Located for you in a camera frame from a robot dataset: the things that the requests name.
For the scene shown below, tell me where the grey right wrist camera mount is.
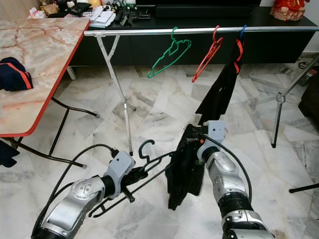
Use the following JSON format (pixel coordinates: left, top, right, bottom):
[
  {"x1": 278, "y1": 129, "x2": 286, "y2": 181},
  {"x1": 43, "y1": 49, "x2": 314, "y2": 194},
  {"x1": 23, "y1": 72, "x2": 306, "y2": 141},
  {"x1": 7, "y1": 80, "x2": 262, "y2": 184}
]
[{"x1": 199, "y1": 120, "x2": 227, "y2": 162}]

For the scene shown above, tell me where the white paper stack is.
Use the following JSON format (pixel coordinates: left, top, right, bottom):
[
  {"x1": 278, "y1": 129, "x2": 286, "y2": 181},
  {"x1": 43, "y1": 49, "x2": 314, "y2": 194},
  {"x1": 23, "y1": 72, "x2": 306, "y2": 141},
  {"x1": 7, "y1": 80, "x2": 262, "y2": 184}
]
[{"x1": 90, "y1": 7, "x2": 115, "y2": 29}]

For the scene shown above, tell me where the black pouch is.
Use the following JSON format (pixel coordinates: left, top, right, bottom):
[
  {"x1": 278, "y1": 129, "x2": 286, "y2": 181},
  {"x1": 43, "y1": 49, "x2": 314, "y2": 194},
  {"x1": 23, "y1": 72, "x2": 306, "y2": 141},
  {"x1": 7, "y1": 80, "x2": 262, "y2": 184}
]
[{"x1": 70, "y1": 2, "x2": 93, "y2": 15}]

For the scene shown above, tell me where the black plastic hanger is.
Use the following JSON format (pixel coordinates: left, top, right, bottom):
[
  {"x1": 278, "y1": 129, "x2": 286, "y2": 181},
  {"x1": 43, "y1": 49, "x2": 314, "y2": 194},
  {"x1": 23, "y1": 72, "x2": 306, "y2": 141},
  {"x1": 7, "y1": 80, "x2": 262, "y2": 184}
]
[{"x1": 89, "y1": 139, "x2": 210, "y2": 219}]

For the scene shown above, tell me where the black electronic box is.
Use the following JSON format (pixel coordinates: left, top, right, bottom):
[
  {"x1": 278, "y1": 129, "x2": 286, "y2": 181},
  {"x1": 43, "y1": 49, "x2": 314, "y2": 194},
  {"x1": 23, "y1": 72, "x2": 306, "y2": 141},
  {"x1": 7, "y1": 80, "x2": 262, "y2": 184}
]
[{"x1": 136, "y1": 9, "x2": 151, "y2": 22}]

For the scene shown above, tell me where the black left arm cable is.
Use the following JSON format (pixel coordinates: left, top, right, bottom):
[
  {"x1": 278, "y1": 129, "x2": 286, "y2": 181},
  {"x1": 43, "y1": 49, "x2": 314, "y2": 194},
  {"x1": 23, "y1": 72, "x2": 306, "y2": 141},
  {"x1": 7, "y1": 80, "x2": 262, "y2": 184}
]
[{"x1": 32, "y1": 144, "x2": 120, "y2": 237}]

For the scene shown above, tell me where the black TV console cabinet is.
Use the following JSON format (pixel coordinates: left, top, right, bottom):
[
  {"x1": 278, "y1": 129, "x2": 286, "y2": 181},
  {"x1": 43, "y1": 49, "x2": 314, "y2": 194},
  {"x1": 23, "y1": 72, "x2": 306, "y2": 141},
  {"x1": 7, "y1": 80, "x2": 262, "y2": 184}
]
[{"x1": 75, "y1": 6, "x2": 319, "y2": 65}]

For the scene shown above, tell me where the black shirt white print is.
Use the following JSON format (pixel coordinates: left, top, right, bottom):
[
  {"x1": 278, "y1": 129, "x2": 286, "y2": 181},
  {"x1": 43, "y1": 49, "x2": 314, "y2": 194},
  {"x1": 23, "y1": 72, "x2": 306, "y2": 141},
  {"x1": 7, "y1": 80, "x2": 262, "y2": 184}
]
[{"x1": 195, "y1": 38, "x2": 245, "y2": 127}]

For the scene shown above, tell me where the black television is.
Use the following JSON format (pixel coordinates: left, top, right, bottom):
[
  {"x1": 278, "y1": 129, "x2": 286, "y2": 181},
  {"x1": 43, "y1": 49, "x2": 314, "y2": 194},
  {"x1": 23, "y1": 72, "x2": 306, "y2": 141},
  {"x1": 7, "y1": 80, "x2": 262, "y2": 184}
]
[{"x1": 132, "y1": 0, "x2": 262, "y2": 6}]

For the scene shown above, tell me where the marble table top red edge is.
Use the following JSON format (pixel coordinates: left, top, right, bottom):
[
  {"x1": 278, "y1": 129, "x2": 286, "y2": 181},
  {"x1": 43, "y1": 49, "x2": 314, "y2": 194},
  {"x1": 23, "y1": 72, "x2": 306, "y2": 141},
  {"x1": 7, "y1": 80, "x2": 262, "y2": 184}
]
[{"x1": 0, "y1": 18, "x2": 91, "y2": 138}]

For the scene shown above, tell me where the plain black garment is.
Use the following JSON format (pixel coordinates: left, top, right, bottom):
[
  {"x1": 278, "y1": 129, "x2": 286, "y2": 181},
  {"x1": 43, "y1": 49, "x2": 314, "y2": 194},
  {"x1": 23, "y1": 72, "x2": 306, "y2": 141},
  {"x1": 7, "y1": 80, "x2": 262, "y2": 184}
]
[{"x1": 165, "y1": 123, "x2": 211, "y2": 211}]

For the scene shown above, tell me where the black soundbar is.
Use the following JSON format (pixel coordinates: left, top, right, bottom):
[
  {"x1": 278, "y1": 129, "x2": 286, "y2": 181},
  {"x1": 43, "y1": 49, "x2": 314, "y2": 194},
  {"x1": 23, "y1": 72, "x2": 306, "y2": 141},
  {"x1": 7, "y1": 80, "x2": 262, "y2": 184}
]
[{"x1": 155, "y1": 5, "x2": 253, "y2": 19}]

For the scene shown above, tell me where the black folded tripod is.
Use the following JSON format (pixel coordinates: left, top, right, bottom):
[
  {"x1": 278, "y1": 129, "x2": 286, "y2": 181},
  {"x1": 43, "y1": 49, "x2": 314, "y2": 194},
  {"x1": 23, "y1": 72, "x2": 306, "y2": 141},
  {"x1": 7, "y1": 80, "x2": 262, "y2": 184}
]
[{"x1": 119, "y1": 10, "x2": 134, "y2": 27}]

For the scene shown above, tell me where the red figurine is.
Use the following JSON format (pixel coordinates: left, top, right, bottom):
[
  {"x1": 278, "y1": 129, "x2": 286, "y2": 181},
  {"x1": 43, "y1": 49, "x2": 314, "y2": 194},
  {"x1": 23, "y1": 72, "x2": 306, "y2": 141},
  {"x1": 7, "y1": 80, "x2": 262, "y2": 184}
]
[{"x1": 269, "y1": 0, "x2": 311, "y2": 21}]

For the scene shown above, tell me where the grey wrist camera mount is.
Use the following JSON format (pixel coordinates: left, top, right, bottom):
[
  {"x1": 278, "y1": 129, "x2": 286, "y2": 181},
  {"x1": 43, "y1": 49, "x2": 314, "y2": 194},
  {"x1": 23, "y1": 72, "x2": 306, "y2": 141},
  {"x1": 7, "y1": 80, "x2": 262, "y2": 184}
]
[
  {"x1": 199, "y1": 120, "x2": 227, "y2": 162},
  {"x1": 105, "y1": 151, "x2": 136, "y2": 186}
]

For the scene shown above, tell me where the red plastic hanger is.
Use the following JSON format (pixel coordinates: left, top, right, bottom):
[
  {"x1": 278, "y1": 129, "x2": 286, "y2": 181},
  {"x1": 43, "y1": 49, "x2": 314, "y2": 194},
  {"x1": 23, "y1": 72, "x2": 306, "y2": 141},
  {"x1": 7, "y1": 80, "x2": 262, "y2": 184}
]
[{"x1": 191, "y1": 25, "x2": 224, "y2": 83}]

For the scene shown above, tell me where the green plastic hanger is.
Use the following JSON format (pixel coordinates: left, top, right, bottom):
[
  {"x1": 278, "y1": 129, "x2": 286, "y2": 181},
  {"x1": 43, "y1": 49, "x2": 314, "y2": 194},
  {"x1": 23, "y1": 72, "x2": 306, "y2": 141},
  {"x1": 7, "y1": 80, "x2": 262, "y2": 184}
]
[{"x1": 147, "y1": 27, "x2": 192, "y2": 79}]

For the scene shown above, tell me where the black metal table frame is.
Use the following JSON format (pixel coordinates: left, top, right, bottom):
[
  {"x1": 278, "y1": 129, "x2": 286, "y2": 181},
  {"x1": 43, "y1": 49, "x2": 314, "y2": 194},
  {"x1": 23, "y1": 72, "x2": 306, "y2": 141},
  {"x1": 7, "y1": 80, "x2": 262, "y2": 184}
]
[{"x1": 0, "y1": 97, "x2": 100, "y2": 167}]

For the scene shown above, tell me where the pink white tissue pack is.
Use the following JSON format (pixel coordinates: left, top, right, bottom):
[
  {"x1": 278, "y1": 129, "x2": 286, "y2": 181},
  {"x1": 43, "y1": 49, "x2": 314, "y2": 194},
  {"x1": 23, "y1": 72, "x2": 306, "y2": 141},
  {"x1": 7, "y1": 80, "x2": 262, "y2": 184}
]
[{"x1": 30, "y1": 7, "x2": 48, "y2": 19}]

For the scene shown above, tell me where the black coiled power cable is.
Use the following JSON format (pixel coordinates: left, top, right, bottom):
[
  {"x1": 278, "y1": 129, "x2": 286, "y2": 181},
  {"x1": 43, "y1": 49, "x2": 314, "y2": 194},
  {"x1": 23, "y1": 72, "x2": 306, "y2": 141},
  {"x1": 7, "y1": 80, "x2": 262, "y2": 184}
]
[{"x1": 298, "y1": 59, "x2": 314, "y2": 70}]

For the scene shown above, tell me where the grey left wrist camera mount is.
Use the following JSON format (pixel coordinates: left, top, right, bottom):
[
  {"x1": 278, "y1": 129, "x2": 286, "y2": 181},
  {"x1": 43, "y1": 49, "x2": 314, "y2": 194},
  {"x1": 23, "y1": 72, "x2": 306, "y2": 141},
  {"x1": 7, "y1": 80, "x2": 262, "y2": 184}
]
[{"x1": 105, "y1": 151, "x2": 136, "y2": 186}]

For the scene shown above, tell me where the navy garment red stripe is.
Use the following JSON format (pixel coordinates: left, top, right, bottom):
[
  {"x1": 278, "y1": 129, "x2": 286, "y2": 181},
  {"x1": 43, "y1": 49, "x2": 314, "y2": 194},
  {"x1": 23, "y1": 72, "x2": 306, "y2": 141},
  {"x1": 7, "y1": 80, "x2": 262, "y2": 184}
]
[{"x1": 0, "y1": 57, "x2": 34, "y2": 168}]

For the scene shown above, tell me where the silver metal clothes rack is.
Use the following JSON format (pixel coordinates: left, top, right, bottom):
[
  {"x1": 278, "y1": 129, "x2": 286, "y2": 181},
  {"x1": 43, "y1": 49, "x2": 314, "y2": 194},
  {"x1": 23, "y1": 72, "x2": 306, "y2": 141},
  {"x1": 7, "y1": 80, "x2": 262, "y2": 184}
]
[{"x1": 84, "y1": 25, "x2": 319, "y2": 150}]

